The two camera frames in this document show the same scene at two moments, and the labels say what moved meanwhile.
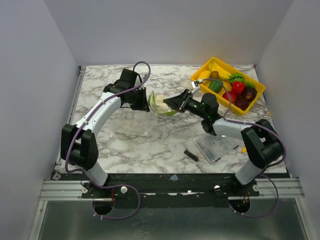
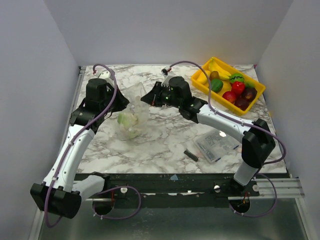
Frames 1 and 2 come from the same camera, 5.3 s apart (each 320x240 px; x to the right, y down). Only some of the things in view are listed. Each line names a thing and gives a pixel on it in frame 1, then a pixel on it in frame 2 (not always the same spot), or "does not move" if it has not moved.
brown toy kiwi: x=214 y=74 does not move
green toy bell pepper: x=215 y=85 does not move
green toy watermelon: x=237 y=77 does not move
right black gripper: x=185 y=100 -> x=155 y=93
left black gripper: x=143 y=105 -> x=123 y=102
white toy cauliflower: x=158 y=104 -> x=127 y=122
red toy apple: x=232 y=95 does not move
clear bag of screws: x=214 y=147 does not move
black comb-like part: x=187 y=152 does not move
